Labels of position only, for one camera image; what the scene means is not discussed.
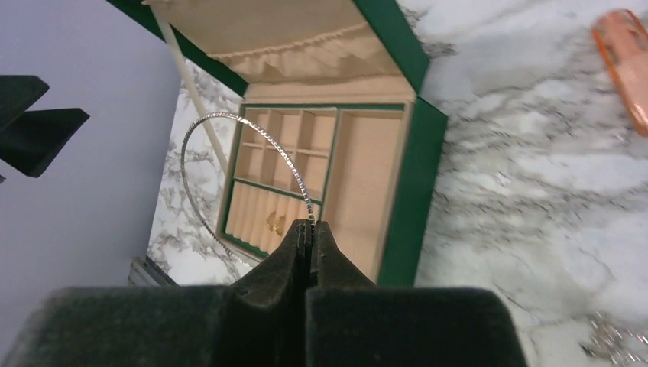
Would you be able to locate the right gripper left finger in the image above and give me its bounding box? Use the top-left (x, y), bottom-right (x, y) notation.
top-left (2, 219), bottom-right (312, 366)

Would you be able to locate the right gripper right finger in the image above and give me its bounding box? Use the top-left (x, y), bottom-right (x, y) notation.
top-left (305, 222), bottom-right (527, 366)

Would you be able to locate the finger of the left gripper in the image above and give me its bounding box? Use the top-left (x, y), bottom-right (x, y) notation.
top-left (0, 75), bottom-right (50, 130)
top-left (1, 108), bottom-right (89, 178)

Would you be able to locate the silver bangle bracelet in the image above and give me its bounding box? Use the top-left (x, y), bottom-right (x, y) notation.
top-left (180, 112), bottom-right (316, 268)

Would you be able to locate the green jewelry box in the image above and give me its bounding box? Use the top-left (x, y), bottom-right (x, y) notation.
top-left (115, 1), bottom-right (447, 286)

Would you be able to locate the aluminium frame rail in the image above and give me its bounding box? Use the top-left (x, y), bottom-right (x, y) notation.
top-left (127, 256), bottom-right (177, 287)

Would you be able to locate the silver chain necklace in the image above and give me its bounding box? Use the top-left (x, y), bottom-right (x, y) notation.
top-left (579, 313), bottom-right (648, 365)

